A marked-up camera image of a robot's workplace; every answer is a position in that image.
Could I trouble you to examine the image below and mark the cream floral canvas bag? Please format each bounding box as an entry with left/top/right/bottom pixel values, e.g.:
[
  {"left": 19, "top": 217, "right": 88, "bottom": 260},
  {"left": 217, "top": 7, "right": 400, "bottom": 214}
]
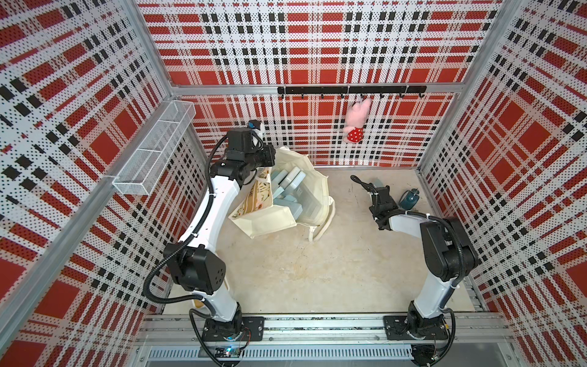
[{"left": 229, "top": 147, "right": 336, "bottom": 243}]

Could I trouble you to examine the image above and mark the light blue box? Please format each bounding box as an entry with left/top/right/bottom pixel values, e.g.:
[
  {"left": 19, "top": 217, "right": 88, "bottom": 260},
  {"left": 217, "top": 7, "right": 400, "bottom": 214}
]
[
  {"left": 293, "top": 185, "right": 323, "bottom": 226},
  {"left": 271, "top": 166, "right": 303, "bottom": 194}
]

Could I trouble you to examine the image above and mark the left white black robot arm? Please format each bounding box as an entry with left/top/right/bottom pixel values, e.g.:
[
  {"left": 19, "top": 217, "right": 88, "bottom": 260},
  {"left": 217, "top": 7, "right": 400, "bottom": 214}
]
[{"left": 142, "top": 120, "right": 275, "bottom": 340}]

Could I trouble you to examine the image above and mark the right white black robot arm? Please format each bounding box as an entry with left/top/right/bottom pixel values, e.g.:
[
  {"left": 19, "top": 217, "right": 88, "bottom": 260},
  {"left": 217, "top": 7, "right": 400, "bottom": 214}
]
[{"left": 350, "top": 175, "right": 479, "bottom": 339}]

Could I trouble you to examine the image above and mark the light blue box in bag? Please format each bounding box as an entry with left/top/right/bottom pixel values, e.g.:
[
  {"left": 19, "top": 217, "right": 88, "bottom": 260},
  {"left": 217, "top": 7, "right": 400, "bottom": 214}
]
[{"left": 271, "top": 166, "right": 303, "bottom": 194}]

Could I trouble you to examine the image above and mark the teal alarm clock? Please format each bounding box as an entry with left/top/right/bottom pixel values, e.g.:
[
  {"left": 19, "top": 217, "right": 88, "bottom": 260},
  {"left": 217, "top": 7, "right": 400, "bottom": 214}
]
[{"left": 398, "top": 188, "right": 420, "bottom": 210}]

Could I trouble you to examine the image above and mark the pink plush pig toy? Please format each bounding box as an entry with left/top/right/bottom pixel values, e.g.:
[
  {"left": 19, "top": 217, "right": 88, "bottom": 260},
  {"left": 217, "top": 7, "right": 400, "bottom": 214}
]
[{"left": 343, "top": 99, "right": 371, "bottom": 144}]

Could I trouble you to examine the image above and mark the black wall hook rail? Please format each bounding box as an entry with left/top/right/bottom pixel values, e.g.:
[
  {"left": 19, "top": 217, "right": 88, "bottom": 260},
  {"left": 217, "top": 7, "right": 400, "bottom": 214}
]
[{"left": 277, "top": 85, "right": 427, "bottom": 96}]

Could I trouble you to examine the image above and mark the white wire mesh shelf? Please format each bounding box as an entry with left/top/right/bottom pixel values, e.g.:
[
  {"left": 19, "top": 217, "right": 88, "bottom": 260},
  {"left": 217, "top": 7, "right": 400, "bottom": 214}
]
[{"left": 113, "top": 100, "right": 195, "bottom": 196}]

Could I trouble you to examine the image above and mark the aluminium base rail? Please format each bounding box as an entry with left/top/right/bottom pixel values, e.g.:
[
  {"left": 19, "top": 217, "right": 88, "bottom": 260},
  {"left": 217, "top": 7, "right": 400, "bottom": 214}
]
[{"left": 129, "top": 313, "right": 524, "bottom": 366}]

